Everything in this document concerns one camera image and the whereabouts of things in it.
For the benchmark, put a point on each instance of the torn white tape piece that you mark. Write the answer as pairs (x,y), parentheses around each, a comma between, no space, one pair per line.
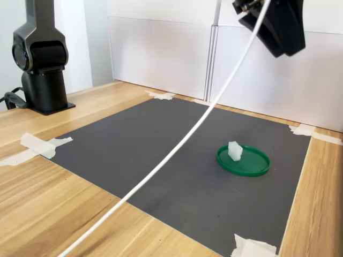
(250,247)

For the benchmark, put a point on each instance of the long white tape strip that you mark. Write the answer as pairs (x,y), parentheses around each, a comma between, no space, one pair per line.
(328,138)
(18,158)

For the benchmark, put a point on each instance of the folded white tape piece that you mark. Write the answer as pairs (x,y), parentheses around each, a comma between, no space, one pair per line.
(302,130)

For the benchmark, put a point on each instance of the wide white tape piece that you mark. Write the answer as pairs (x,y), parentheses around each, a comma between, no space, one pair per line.
(43,146)

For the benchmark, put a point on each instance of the round green lid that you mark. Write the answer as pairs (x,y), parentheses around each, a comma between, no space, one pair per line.
(253,164)

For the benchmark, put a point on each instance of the small white plastic terminal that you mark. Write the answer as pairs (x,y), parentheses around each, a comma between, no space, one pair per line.
(235,151)

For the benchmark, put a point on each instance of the dark grey mat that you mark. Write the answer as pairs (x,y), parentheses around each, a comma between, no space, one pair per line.
(150,166)

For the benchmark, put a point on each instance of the clear plastic panel joiner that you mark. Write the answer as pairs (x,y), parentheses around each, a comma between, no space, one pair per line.
(211,61)

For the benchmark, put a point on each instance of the crumpled white tape piece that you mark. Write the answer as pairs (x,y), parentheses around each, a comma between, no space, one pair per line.
(160,95)

